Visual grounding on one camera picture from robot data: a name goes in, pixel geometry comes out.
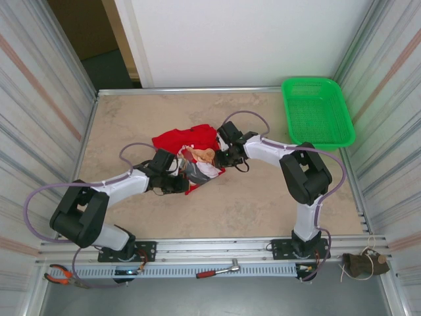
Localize red printed t-shirt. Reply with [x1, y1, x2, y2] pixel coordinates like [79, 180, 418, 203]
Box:
[151, 124, 228, 197]

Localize green plastic basket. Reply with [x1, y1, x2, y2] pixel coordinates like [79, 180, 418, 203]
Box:
[280, 76, 357, 152]

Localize brown wooden door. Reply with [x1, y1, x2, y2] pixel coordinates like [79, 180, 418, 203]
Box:
[47, 0, 121, 62]

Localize brown cloth pouch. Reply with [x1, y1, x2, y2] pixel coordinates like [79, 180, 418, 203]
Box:
[341, 251, 391, 279]

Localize aluminium table border frame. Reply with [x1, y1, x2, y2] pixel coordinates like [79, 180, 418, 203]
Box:
[59, 86, 371, 240]

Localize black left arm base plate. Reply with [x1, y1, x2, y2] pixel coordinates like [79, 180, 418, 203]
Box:
[97, 241, 157, 263]

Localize aluminium mounting rail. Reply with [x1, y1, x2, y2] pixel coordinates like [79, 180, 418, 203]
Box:
[35, 235, 394, 264]

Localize slotted grey cable duct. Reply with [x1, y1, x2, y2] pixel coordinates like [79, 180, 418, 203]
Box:
[70, 265, 299, 278]

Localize electronics board with wires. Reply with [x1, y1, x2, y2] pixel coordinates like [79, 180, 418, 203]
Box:
[295, 263, 318, 282]
[113, 268, 145, 284]

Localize red-handled ratchet wrench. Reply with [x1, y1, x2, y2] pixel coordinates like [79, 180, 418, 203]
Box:
[195, 259, 241, 280]

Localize white door frame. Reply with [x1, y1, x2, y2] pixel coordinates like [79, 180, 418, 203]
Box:
[101, 0, 155, 89]

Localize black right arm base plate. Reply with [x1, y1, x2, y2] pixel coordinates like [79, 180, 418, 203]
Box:
[270, 238, 331, 261]

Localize orange-handled pliers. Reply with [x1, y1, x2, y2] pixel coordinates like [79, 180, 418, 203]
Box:
[43, 263, 89, 290]

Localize thin white string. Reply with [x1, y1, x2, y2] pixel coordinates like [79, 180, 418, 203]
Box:
[340, 235, 379, 282]

